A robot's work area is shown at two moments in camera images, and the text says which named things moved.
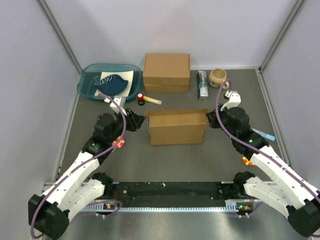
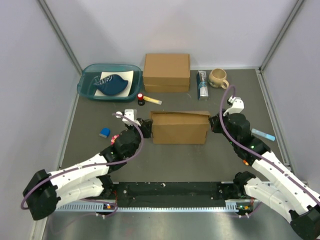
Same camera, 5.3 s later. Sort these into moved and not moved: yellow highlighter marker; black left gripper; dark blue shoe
Moved: black left gripper
Not moved: dark blue shoe; yellow highlighter marker
